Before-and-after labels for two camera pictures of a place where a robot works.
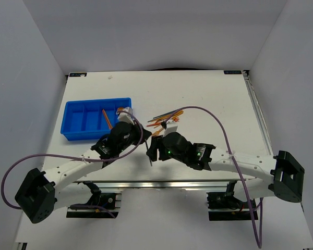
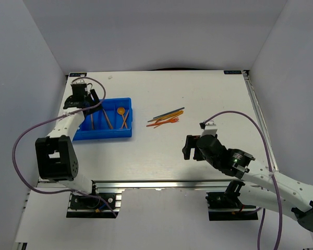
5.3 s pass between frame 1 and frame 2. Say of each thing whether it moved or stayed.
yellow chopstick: stayed
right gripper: moved
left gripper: moved
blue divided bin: stayed
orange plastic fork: stayed
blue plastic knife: moved
